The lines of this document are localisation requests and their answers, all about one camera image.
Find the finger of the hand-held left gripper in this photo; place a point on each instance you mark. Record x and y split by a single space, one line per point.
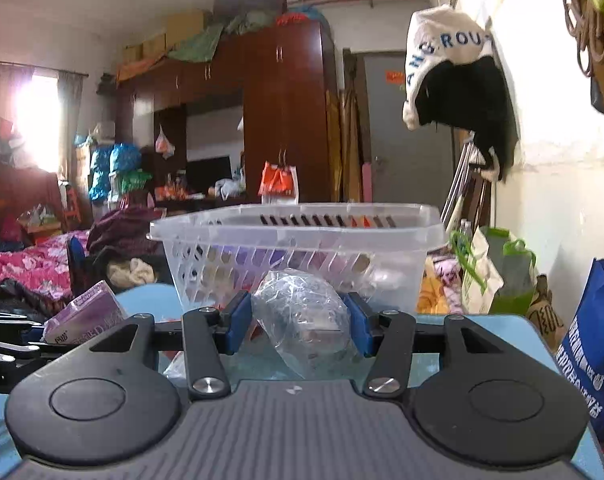
9 350
7 319

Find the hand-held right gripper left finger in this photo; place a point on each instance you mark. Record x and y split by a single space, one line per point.
239 316

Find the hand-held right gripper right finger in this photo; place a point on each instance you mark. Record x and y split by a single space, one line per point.
358 317

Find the clear plastic bag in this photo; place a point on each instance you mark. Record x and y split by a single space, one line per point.
302 320

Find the white plastic basket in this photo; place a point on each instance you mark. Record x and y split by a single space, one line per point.
397 260

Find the black bag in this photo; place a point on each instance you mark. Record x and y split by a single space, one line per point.
17 295

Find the pink floral blanket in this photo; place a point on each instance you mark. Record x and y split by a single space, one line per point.
27 265

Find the yellow cloth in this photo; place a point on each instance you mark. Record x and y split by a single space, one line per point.
434 290

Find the purple box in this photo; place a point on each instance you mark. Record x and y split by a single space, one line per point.
89 315

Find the white tote bag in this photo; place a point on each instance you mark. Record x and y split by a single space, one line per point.
482 275

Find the orange and white bag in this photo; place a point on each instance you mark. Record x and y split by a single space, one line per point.
278 182

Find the dark purple cloth heap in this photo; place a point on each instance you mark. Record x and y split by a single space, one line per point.
122 232

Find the black television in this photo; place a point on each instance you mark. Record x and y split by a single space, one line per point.
209 174

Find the grey door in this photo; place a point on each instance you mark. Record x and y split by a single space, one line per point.
387 150

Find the folded metal rack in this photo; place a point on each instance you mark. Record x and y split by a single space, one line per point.
459 180

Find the blue cutting mat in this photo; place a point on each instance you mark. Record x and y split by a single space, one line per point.
532 340

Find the blue plastic bags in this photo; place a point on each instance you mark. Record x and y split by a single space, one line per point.
114 165

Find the white hanging plastic bag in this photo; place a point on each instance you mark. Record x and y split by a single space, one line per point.
165 142

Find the window curtain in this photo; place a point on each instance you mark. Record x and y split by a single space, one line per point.
69 120

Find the brown wooden wardrobe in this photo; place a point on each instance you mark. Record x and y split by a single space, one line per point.
282 110

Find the black hanging garment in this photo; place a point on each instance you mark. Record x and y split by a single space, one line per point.
467 105

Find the blue shopping bag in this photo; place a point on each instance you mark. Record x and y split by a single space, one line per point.
597 350

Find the green cloth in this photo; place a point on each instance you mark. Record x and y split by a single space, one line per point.
202 42

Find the small cardboard box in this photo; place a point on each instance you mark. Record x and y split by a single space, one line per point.
154 46

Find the large cardboard box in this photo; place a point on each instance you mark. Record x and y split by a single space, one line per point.
187 27

